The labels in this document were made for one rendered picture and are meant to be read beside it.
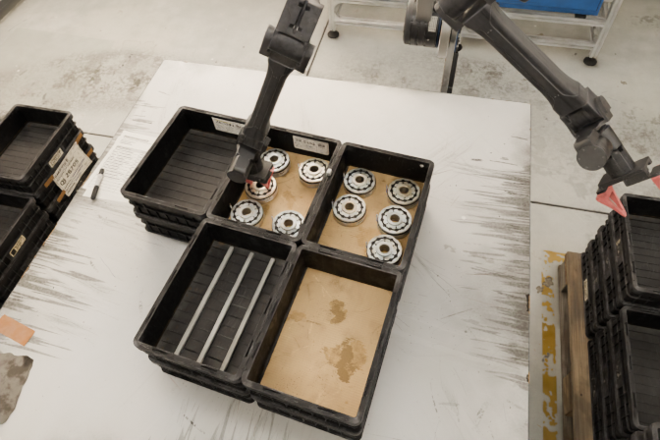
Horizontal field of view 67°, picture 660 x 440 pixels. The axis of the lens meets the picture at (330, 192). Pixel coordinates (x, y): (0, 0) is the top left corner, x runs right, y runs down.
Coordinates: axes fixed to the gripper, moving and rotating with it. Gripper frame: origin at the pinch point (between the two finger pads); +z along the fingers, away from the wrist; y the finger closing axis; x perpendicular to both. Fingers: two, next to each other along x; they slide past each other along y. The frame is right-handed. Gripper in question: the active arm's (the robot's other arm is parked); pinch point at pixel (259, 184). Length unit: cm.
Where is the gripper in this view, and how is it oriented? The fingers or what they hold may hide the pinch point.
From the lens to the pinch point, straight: 162.3
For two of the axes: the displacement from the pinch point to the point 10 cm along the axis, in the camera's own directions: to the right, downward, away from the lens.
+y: 9.4, 2.3, -2.5
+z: 0.8, 5.5, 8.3
